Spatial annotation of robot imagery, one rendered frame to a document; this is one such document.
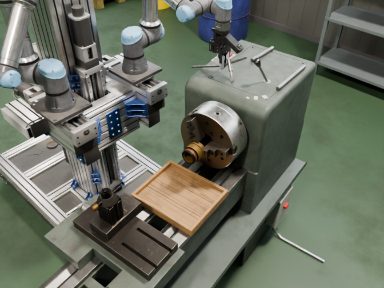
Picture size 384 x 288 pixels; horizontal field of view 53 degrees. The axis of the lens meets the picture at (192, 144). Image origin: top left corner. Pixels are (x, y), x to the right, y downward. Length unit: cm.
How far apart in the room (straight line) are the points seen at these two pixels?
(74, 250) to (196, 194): 61
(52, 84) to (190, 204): 86
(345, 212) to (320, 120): 114
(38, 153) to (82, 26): 153
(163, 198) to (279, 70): 90
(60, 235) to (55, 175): 136
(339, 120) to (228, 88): 226
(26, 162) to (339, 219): 243
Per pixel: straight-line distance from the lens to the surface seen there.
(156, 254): 159
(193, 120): 181
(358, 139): 388
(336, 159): 360
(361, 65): 473
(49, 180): 308
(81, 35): 208
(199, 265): 207
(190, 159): 183
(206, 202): 186
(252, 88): 196
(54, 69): 194
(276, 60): 222
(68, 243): 174
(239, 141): 183
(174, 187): 192
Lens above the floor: 229
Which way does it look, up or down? 41 degrees down
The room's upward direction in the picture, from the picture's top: straight up
